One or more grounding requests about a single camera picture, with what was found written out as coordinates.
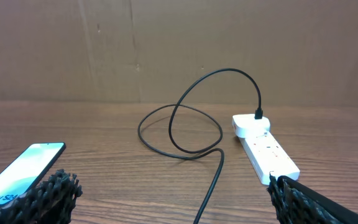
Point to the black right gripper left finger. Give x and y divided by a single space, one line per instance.
51 202

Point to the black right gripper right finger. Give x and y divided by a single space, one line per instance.
297 204

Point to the black Samsung Galaxy smartphone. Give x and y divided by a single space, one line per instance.
28 169

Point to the white power strip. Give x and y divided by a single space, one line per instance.
268 158

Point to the white USB wall charger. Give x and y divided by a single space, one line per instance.
246 126

